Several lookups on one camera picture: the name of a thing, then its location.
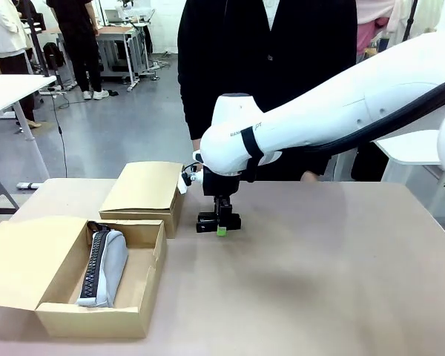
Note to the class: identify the white table with square legs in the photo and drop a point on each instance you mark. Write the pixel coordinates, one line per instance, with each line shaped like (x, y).
(408, 152)

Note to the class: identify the black tripod stand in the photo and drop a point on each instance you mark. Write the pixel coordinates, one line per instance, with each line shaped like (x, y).
(41, 48)

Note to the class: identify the person torso in black clothing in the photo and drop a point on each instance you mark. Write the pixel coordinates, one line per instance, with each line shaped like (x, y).
(282, 48)

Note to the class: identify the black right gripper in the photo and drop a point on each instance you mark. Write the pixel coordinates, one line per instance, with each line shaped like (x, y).
(220, 183)

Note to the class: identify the background person in black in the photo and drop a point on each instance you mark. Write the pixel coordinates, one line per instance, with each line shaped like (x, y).
(78, 37)

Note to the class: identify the person's right forearm black sleeve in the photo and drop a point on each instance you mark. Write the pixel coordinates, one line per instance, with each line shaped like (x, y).
(194, 92)

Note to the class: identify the person's left forearm black sleeve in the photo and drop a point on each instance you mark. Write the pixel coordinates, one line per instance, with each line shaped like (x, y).
(315, 163)

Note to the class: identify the dark blue cup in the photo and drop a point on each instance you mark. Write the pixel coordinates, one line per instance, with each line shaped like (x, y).
(384, 43)

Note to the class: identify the white table with round leg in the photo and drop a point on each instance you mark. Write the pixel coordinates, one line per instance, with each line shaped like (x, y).
(11, 91)

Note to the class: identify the cardboard box with smaller lid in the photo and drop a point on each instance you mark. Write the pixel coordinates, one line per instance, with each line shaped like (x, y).
(144, 189)

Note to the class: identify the person's left hand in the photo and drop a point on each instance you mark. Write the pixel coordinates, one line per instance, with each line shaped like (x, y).
(309, 177)

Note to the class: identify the background person in pink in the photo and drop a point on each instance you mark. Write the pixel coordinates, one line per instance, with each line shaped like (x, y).
(367, 33)

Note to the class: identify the grey background workbench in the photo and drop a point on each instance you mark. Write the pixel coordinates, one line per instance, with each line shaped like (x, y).
(118, 44)

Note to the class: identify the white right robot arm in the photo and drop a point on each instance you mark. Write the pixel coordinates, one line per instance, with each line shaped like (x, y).
(319, 107)

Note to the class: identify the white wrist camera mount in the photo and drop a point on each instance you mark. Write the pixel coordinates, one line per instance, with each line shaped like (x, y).
(191, 178)

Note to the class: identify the background person in white top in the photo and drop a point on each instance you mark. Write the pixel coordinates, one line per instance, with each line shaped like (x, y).
(3, 33)

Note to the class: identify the thin black pole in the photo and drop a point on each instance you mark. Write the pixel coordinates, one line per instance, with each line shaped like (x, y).
(409, 18)

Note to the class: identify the black backpack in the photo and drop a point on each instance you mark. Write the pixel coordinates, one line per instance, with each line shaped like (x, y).
(52, 55)

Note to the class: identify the black stapler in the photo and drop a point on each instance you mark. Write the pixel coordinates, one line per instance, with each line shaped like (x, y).
(207, 224)

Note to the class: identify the large open cardboard box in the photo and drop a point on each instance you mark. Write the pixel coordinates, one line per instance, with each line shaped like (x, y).
(22, 259)

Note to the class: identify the grey Campus pencil case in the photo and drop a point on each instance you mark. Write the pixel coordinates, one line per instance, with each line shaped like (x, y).
(111, 267)

